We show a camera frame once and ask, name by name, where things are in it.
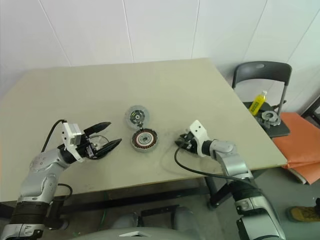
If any green cable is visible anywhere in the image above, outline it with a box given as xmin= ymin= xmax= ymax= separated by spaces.
xmin=72 ymin=191 xmax=111 ymax=237

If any silver round motor cover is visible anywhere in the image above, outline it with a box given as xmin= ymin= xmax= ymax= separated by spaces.
xmin=124 ymin=104 xmax=151 ymax=130

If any grey rounded robot body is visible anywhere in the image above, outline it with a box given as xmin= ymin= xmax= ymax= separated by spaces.
xmin=56 ymin=206 xmax=241 ymax=240

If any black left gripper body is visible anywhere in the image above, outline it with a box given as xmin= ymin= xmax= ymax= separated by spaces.
xmin=74 ymin=133 xmax=101 ymax=160

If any yellow and black shoe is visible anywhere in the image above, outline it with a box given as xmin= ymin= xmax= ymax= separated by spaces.
xmin=285 ymin=206 xmax=320 ymax=223

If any yellow plastic bottle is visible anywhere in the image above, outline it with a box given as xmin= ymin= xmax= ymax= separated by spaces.
xmin=248 ymin=90 xmax=268 ymax=116

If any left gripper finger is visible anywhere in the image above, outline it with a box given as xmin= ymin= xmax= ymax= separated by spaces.
xmin=95 ymin=138 xmax=123 ymax=159
xmin=83 ymin=121 xmax=112 ymax=136

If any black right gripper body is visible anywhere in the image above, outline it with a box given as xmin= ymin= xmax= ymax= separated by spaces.
xmin=183 ymin=132 xmax=199 ymax=154

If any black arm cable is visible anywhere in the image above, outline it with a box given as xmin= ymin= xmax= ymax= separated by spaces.
xmin=40 ymin=119 xmax=74 ymax=201
xmin=174 ymin=146 xmax=255 ymax=181

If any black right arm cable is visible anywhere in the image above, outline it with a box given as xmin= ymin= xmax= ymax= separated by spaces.
xmin=174 ymin=146 xmax=255 ymax=181

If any black metal stand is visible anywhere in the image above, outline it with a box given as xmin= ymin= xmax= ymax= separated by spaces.
xmin=299 ymin=96 xmax=320 ymax=120

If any orange folder stack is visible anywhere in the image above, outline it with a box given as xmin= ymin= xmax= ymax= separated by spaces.
xmin=271 ymin=111 xmax=320 ymax=186

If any grey metal motor part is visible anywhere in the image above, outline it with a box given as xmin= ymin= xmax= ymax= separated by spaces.
xmin=257 ymin=109 xmax=283 ymax=130

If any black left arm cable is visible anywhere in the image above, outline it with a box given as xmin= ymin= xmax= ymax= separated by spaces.
xmin=40 ymin=119 xmax=74 ymax=201

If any motor stator with copper windings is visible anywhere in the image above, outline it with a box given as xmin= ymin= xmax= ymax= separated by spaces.
xmin=130 ymin=127 xmax=159 ymax=153

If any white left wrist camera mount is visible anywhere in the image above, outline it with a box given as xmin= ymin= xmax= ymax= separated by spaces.
xmin=61 ymin=121 xmax=84 ymax=164

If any black table frame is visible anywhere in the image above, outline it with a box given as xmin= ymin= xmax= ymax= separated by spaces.
xmin=0 ymin=172 xmax=235 ymax=226

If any dark grey folding chair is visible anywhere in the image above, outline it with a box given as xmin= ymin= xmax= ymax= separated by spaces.
xmin=231 ymin=61 xmax=293 ymax=138

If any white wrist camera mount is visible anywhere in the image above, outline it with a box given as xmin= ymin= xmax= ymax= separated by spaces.
xmin=61 ymin=121 xmax=84 ymax=164
xmin=188 ymin=119 xmax=212 ymax=157

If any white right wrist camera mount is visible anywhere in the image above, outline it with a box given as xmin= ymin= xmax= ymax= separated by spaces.
xmin=188 ymin=119 xmax=212 ymax=157

